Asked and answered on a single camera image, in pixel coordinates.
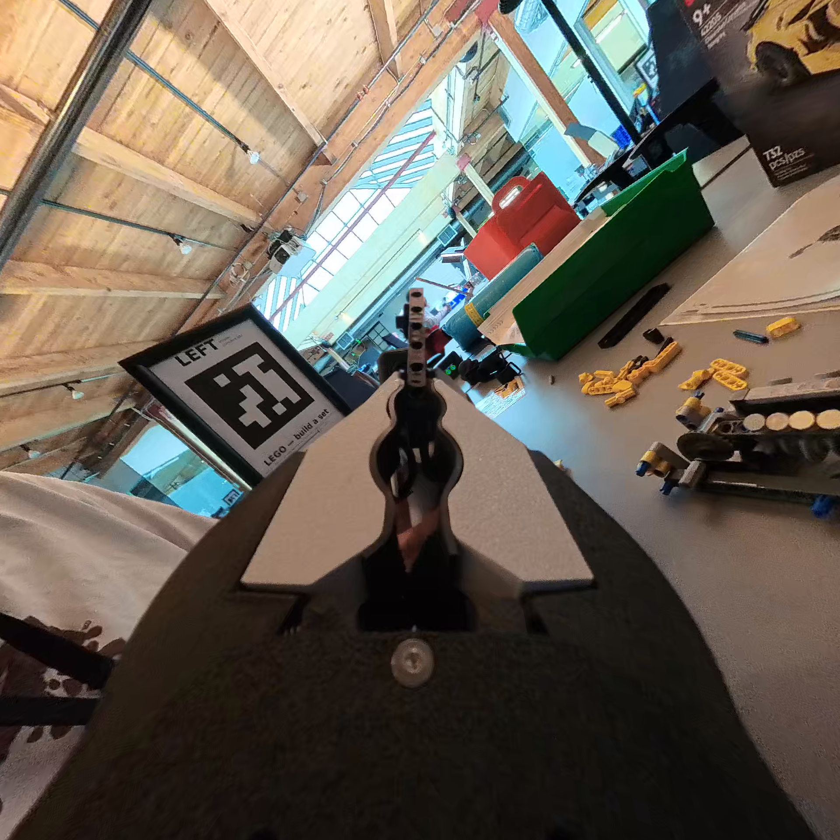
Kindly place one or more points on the lego car chassis assembly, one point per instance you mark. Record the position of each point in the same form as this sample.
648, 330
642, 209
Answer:
754, 446

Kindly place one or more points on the small yellow lego connector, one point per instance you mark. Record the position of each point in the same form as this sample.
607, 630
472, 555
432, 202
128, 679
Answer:
783, 327

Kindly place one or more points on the flat black lego bar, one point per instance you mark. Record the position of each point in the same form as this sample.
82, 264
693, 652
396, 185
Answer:
633, 315

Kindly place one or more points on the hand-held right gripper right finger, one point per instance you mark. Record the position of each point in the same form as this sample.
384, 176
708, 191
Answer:
518, 512

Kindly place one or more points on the black device with green light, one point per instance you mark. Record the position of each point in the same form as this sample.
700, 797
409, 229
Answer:
451, 364

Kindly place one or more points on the dark blue lego pin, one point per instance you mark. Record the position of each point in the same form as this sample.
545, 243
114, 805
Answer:
749, 337

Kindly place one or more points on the white papers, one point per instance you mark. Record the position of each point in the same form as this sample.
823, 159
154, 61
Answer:
558, 262

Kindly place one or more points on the ceiling mounted device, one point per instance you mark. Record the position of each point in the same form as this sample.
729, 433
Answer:
285, 249

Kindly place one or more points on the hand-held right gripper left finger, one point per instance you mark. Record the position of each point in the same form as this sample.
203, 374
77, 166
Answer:
315, 512

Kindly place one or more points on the green plastic bin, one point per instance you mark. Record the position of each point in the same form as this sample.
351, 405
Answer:
610, 289

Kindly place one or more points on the black framed marker sign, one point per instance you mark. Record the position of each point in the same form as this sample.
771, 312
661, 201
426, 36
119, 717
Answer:
249, 394

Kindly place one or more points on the lego set box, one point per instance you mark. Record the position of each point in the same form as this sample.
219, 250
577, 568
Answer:
774, 98

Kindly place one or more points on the small black lego piece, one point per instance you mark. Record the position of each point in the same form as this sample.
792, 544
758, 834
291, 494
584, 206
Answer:
653, 334

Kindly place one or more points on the long black holed lego beam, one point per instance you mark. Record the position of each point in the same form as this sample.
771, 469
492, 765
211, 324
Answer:
417, 341

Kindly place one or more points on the lego instruction booklet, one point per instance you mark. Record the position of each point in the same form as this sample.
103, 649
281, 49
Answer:
774, 262

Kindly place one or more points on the teal rolled mat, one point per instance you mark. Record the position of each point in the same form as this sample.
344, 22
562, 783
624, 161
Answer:
492, 295

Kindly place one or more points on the pile of yellow lego pieces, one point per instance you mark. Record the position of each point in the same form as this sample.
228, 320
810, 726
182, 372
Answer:
630, 377

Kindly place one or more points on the red carry case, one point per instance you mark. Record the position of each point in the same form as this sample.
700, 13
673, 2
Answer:
518, 223

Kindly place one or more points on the grey metal ceiling pipe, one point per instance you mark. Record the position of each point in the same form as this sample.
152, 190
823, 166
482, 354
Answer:
65, 131

